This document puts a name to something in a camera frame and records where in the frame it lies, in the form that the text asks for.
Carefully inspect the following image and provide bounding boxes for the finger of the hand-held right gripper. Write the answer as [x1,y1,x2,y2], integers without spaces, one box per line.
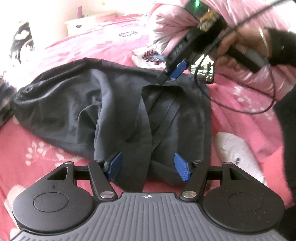
[170,61,187,80]
[158,68,173,86]

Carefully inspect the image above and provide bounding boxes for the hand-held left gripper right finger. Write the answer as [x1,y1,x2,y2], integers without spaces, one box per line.
[174,152,250,202]

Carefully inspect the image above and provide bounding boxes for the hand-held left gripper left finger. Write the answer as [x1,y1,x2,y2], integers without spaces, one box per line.
[47,151,123,202]

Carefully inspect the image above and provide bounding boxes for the black pants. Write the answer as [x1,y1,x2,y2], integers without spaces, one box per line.
[11,57,212,193]

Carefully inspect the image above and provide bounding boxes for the person's right forearm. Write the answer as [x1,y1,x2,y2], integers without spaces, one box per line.
[259,27,296,67]

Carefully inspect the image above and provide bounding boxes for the person's right hand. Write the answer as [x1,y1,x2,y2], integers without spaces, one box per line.
[208,26,270,70]

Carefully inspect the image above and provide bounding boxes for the smartphone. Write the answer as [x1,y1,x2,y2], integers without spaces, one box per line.
[190,62,216,84]

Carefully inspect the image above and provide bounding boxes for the red floral blanket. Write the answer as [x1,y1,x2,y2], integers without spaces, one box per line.
[0,14,296,241]

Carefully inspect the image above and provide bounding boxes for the cream nightstand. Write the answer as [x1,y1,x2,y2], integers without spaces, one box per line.
[65,13,117,36]

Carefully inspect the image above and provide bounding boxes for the person's black clothing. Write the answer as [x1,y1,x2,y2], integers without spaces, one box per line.
[273,88,296,241]

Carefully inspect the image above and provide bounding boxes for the wheelchair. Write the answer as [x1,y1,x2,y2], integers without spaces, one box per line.
[9,20,35,63]

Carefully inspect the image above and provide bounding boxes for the black cable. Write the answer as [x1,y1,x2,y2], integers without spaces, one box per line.
[193,0,284,114]

